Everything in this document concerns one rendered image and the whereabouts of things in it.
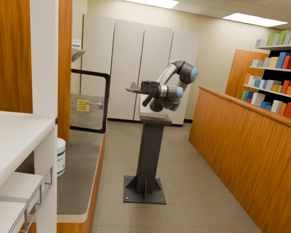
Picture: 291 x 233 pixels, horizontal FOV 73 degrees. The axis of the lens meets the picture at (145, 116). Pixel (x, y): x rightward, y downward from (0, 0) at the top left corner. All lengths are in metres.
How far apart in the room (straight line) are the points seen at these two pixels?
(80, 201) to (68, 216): 0.07
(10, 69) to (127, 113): 3.50
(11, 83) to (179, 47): 3.73
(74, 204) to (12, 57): 0.87
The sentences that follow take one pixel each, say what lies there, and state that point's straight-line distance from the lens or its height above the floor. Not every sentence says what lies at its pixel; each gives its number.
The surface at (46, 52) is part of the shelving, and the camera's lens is 0.45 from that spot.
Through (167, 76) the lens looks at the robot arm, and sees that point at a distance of 1.48.
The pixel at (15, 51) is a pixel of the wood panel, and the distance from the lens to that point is 1.33.
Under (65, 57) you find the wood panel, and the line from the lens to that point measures 1.24.
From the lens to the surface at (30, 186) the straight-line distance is 0.47.
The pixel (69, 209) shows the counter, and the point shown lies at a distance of 0.85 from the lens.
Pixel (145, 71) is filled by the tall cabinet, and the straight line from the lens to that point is 4.44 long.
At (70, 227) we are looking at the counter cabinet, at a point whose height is 0.88.
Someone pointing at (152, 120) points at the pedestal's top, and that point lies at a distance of 1.95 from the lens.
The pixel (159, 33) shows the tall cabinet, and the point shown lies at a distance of 4.49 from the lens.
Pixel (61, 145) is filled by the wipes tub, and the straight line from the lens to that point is 0.96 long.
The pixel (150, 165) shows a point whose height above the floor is 0.39.
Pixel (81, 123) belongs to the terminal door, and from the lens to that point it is 1.37.
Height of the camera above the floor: 1.51
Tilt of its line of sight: 16 degrees down
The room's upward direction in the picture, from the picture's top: 8 degrees clockwise
